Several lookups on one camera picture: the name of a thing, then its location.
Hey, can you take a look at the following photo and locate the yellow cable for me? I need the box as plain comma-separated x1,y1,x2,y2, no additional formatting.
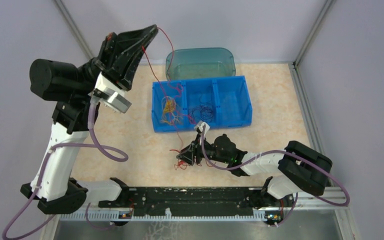
162,99,176,116

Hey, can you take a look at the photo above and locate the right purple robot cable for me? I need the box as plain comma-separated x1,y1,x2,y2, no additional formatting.
200,127,351,227

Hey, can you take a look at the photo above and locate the left aluminium frame post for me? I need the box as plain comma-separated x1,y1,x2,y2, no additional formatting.
52,0,95,60

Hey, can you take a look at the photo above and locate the blue three-compartment plastic bin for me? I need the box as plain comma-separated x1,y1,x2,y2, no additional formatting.
151,76,253,133

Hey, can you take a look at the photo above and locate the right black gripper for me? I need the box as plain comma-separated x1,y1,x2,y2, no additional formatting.
176,133,230,166

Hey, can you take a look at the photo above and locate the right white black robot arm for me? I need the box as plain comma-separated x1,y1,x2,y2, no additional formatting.
176,133,333,206

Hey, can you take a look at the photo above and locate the aluminium frame post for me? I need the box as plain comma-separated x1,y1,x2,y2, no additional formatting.
293,0,336,69
52,0,95,60

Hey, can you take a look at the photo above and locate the teal transparent plastic tub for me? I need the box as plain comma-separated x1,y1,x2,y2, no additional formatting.
165,47,236,80

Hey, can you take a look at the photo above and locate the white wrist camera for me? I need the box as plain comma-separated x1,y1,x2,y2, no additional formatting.
92,73,132,114
193,120,210,133

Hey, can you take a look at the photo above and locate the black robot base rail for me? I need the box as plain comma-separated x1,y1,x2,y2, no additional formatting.
98,187,294,224

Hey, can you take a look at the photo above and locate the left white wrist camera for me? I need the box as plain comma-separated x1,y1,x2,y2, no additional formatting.
92,73,132,114

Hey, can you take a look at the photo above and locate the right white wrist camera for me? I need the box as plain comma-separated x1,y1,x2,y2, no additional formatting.
193,120,210,133

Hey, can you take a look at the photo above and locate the right aluminium frame post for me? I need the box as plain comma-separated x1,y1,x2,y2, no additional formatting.
293,0,336,69

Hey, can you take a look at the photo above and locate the white cable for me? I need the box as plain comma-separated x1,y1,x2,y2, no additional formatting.
159,96,185,127

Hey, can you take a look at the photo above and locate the dark navy cable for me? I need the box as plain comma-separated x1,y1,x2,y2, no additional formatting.
190,96,217,122

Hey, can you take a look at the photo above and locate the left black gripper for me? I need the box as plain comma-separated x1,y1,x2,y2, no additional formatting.
75,23,158,96

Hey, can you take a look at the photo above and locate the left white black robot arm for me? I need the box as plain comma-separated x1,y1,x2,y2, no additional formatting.
20,24,159,215

